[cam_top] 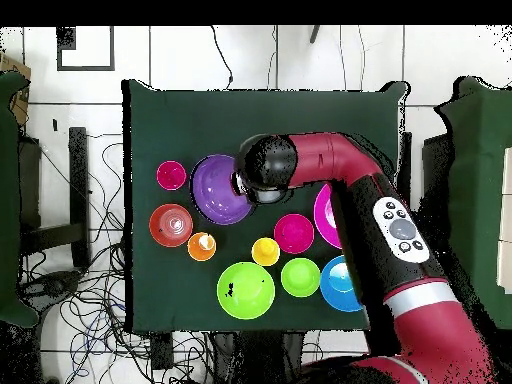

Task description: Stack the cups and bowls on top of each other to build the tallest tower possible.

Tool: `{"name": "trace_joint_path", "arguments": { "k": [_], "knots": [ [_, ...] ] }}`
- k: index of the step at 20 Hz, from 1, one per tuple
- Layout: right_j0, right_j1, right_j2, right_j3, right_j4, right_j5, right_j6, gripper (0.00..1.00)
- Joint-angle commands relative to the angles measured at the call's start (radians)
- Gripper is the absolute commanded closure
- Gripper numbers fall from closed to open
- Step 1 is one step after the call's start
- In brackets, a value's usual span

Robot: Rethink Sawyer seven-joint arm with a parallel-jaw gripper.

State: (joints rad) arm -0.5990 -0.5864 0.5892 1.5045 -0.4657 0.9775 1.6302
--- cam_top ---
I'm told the purple plastic bowl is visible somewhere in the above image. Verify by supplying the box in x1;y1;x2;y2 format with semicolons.
189;153;255;226

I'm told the orange plastic cup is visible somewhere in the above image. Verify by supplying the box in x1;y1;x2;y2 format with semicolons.
186;231;218;263

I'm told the yellow plastic cup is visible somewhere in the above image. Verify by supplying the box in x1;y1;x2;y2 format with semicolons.
250;236;281;268

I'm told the small red plastic bowl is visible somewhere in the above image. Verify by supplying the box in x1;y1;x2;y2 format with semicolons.
273;213;316;255

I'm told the large pink plastic bowl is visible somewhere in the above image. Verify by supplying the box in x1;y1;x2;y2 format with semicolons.
313;182;343;250

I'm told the small green plastic bowl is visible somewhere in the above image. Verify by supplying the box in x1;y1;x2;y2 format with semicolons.
280;257;322;299

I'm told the large green plastic bowl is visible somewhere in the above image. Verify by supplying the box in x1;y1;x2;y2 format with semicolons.
216;261;276;321

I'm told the red plastic cup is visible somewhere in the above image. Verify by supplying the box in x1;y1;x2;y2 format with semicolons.
155;160;188;192

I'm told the orange plastic bowl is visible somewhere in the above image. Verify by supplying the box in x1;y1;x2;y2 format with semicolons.
148;203;194;249

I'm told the dark green table cloth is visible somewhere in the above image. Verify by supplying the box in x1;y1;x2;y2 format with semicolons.
121;78;410;334

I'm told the blue plastic bowl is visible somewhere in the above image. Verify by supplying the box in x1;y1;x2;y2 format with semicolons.
319;254;363;313

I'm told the black metal stand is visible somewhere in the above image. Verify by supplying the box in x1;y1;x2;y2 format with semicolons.
399;131;413;201
17;126;91;269

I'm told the black box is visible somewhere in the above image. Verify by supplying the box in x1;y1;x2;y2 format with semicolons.
421;133;455;233

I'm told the green-clothed side table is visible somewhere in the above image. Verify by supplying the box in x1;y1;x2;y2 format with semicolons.
0;70;41;329
433;75;512;331

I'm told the cardboard box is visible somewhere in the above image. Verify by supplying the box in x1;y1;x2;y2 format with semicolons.
0;53;32;126

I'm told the thin black cable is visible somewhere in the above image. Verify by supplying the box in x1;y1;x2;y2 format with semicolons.
210;25;234;91

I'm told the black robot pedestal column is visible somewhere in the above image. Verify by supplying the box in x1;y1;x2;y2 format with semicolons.
211;330;307;384

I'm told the tangle of floor cables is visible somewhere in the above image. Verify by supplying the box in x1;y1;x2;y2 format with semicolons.
17;133;217;384

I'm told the black pedestal leg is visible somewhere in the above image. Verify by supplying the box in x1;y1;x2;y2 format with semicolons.
19;270;83;311

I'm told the black square floor frame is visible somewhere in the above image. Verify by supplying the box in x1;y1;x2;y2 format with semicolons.
55;25;116;72

